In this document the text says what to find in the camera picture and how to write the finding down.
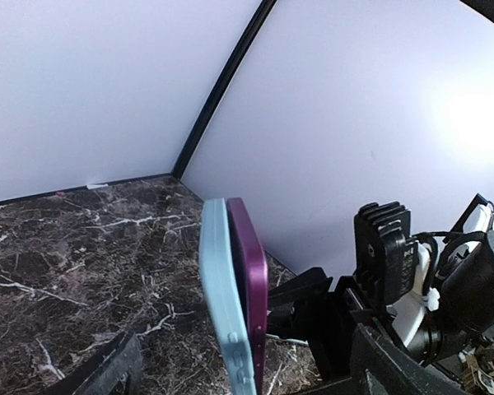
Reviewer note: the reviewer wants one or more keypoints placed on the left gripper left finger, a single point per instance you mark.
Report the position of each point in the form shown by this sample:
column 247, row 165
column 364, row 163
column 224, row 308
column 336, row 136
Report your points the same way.
column 117, row 364

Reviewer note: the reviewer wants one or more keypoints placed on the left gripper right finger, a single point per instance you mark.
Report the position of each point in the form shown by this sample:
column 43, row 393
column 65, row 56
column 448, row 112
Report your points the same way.
column 354, row 358

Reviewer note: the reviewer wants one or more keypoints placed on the right black frame post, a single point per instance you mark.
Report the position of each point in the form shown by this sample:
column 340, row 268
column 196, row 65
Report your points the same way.
column 220, row 87

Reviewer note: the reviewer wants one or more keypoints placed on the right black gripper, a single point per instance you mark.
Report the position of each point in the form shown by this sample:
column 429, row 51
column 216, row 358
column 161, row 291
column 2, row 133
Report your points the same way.
column 306, row 309

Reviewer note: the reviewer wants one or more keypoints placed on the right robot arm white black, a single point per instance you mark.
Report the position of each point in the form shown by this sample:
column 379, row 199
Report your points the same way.
column 464, row 276

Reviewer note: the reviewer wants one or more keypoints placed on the light blue phone case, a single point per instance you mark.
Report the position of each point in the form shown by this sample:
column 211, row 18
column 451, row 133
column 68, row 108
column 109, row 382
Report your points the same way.
column 223, row 300

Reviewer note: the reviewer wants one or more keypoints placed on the purple phone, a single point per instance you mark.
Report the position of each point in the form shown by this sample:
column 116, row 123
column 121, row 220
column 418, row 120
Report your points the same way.
column 251, row 271

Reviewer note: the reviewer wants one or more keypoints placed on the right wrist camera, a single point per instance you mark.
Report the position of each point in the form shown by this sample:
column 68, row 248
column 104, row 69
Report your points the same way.
column 394, row 268

